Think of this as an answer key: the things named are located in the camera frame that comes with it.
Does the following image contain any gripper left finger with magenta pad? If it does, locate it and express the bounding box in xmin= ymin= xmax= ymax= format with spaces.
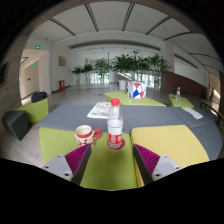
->
xmin=42 ymin=144 xmax=92 ymax=185

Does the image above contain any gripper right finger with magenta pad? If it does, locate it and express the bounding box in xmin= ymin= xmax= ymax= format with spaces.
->
xmin=133 ymin=144 xmax=181 ymax=186

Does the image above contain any clear water bottle red cap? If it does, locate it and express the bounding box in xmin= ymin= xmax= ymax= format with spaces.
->
xmin=107 ymin=98 xmax=123 ymax=149

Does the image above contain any distant water bottle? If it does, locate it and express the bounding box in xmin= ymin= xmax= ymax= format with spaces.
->
xmin=176 ymin=87 xmax=181 ymax=100

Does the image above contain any yellow seat cushion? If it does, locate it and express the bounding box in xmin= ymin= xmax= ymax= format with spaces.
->
xmin=130 ymin=124 xmax=210 ymax=188

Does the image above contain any red and white mug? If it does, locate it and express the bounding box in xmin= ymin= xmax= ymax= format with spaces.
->
xmin=75 ymin=125 xmax=102 ymax=146

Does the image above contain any green seat cushion near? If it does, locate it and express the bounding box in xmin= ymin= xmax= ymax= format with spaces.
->
xmin=39 ymin=127 xmax=137 ymax=190

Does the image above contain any round red coaster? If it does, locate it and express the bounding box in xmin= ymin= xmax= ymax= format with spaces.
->
xmin=107 ymin=138 xmax=125 ymax=150

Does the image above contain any open magazine on grey seat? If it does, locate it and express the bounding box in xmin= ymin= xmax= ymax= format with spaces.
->
xmin=87 ymin=102 xmax=111 ymax=119

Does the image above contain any green armchair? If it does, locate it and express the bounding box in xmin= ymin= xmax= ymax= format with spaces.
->
xmin=16 ymin=98 xmax=49 ymax=124

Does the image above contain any grey sofa platform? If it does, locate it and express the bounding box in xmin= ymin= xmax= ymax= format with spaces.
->
xmin=38 ymin=104 xmax=223 ymax=160

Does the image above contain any booklet with yellow edge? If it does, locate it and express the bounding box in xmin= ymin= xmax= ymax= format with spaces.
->
xmin=181 ymin=107 xmax=203 ymax=119

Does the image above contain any dark grey ottoman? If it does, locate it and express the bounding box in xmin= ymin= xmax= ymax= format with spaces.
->
xmin=2 ymin=110 xmax=29 ymax=140

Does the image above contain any black bag on armchair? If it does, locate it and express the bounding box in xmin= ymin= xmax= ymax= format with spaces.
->
xmin=31 ymin=92 xmax=47 ymax=103

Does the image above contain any white cube with coloured triangles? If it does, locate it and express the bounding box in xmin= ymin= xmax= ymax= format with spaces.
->
xmin=127 ymin=82 xmax=146 ymax=99

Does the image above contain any red fire extinguisher box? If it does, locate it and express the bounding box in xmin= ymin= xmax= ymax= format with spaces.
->
xmin=59 ymin=80 xmax=65 ymax=91

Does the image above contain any wooden bench right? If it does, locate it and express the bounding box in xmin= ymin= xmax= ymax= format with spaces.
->
xmin=200 ymin=99 xmax=224 ymax=124

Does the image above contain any row of potted plants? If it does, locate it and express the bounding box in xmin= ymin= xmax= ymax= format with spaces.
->
xmin=72 ymin=50 xmax=169 ymax=83

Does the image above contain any framed wall picture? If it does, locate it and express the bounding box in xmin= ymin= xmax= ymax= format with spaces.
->
xmin=59 ymin=56 xmax=66 ymax=67

